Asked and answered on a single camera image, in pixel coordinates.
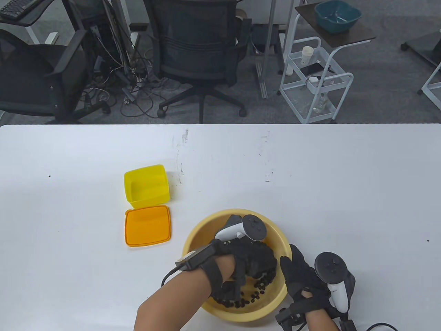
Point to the black computer tower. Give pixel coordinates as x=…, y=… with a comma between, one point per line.
x=86, y=20

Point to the person's left hand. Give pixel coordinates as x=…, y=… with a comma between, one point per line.
x=256, y=257

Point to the white paper cup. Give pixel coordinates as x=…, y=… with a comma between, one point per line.
x=306, y=55

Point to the grey keyboard tray desk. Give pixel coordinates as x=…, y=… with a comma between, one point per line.
x=32, y=17

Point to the yellow plastic basin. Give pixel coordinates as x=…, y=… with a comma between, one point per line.
x=203, y=234

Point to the silver metal stand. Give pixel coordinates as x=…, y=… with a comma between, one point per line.
x=270, y=34

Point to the small white bottle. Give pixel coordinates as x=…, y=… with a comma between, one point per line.
x=289, y=70

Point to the black box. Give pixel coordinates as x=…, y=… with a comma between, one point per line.
x=277, y=39

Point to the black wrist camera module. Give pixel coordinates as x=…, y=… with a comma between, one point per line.
x=349, y=324
x=196, y=257

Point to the white charger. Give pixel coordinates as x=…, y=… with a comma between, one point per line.
x=314, y=80

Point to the dark wheeled platform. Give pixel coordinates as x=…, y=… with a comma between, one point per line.
x=425, y=46

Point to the yellow plastic container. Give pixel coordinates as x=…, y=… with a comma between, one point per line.
x=148, y=193

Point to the white rolling cart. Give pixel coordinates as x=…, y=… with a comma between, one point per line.
x=311, y=88

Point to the teal plastic basin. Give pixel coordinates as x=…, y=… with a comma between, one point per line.
x=339, y=24

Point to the person's left forearm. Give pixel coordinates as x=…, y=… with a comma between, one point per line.
x=179, y=300

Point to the pile of dark coffee beans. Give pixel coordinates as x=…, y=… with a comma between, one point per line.
x=241, y=303

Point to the grey white hand controller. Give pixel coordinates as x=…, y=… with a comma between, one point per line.
x=255, y=227
x=330, y=267

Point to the white metal frame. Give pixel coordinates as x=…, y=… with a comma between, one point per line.
x=430, y=81

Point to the white utility cart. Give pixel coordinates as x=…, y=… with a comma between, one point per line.
x=344, y=38

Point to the black mesh office chair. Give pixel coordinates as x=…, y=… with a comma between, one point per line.
x=196, y=41

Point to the black keyboard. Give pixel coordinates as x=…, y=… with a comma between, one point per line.
x=13, y=8

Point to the black armrest office chair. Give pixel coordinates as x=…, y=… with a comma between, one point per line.
x=34, y=76

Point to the person's right forearm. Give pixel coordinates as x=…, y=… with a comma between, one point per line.
x=320, y=320

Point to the person's right hand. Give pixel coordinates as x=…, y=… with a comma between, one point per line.
x=299, y=276

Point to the orange plastic lid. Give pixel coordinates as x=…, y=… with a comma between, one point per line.
x=146, y=224

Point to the clear plastic bottle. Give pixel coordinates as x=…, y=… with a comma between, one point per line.
x=321, y=101

